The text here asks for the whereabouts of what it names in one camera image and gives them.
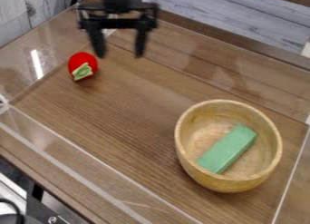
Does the wooden bowl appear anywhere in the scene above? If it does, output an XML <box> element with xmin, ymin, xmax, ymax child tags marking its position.
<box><xmin>174</xmin><ymin>100</ymin><xmax>284</xmax><ymax>193</ymax></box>

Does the clear acrylic tray wall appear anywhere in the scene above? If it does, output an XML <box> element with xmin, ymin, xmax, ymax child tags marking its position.
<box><xmin>0</xmin><ymin>9</ymin><xmax>310</xmax><ymax>224</ymax></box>

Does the black cable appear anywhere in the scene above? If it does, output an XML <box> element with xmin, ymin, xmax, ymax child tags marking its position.
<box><xmin>0</xmin><ymin>198</ymin><xmax>26</xmax><ymax>224</ymax></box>

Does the red plush tomato toy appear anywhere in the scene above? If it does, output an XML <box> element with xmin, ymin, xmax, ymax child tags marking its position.
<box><xmin>69</xmin><ymin>52</ymin><xmax>98</xmax><ymax>82</ymax></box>

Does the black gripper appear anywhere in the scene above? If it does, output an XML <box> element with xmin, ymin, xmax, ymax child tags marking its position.
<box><xmin>77</xmin><ymin>0</ymin><xmax>160</xmax><ymax>58</ymax></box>

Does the clear acrylic corner bracket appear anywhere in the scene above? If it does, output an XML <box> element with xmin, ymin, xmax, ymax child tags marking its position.
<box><xmin>77</xmin><ymin>4</ymin><xmax>118</xmax><ymax>37</ymax></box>

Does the green rectangular block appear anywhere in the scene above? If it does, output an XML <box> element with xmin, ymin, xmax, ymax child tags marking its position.
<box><xmin>197</xmin><ymin>124</ymin><xmax>258</xmax><ymax>174</ymax></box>

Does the black metal table bracket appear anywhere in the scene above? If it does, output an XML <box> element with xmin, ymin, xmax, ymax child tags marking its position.
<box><xmin>26</xmin><ymin>183</ymin><xmax>70</xmax><ymax>224</ymax></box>

